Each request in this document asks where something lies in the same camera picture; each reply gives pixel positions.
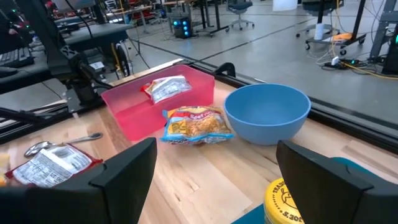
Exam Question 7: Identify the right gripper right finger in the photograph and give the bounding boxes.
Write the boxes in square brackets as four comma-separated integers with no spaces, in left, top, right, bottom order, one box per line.
[276,139,398,224]

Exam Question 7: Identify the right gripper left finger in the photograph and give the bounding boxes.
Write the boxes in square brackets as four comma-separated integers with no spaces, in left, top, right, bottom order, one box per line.
[0,138,158,224]

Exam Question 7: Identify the dark jar with yellow lid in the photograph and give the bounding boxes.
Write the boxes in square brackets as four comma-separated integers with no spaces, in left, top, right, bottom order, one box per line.
[263,177,307,224]

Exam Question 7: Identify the roast beef ramen pack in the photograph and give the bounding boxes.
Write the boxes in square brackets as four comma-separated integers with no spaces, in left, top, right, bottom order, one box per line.
[4,143,104,189]

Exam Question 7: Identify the yellow chicken ramen pack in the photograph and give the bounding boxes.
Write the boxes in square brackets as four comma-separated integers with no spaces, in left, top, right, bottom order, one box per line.
[0,152,11,187]

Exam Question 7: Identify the blue beef ramen pack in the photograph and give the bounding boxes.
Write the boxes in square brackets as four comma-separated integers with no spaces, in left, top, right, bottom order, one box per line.
[160,105,234,146]

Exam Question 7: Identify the red white ramen pack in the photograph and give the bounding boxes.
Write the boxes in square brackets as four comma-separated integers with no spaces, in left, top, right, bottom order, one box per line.
[141,74,193,105]

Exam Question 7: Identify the orange item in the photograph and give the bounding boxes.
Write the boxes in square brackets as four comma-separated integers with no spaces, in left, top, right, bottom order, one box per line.
[331,32,353,42]

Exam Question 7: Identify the silver metal spoon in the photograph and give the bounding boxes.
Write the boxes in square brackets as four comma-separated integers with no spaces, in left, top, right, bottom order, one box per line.
[24,132,103,158]

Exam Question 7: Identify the dark teal plastic bin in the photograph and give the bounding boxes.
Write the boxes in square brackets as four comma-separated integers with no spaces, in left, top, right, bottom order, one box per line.
[229,156,398,224]

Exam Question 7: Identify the red translucent plastic bin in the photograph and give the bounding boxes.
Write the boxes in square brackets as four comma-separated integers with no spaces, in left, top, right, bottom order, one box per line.
[101,64,216,142]

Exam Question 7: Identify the blue bowl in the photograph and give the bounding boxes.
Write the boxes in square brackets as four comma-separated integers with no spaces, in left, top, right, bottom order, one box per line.
[223,83,312,146]

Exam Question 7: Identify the black power strip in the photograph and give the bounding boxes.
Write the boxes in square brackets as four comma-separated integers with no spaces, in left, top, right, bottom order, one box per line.
[323,55,361,70]

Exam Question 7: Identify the black wheel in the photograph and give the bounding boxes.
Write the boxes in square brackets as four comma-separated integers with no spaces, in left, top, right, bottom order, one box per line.
[114,42,131,78]

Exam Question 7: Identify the black keyboard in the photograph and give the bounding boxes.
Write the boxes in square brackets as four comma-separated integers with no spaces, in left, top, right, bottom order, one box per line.
[0,46,34,68]

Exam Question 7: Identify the white cylinder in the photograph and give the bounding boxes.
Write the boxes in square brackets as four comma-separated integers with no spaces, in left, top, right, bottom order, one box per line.
[313,22,326,41]

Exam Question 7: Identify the grey desk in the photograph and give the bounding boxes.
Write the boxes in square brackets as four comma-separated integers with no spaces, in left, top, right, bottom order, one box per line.
[0,23,134,94]

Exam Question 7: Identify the grey metal leg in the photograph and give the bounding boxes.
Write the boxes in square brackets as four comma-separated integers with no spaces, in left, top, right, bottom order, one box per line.
[369,0,398,60]

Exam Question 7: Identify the black wheeled stand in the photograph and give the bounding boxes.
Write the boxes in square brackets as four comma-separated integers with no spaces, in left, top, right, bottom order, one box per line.
[295,0,368,56]

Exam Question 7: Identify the computer tower blue lights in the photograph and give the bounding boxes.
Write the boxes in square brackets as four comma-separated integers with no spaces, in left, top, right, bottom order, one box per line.
[172,16,193,40]

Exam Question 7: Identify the office chair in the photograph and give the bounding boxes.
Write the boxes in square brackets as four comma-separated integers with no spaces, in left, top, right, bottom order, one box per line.
[226,0,255,31]

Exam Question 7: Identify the yellow floor cable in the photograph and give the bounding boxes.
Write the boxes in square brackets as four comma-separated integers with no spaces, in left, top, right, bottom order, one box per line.
[329,0,398,81]

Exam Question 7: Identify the black desk frame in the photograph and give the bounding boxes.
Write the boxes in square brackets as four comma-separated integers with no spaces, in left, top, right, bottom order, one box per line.
[191,0,231,37]

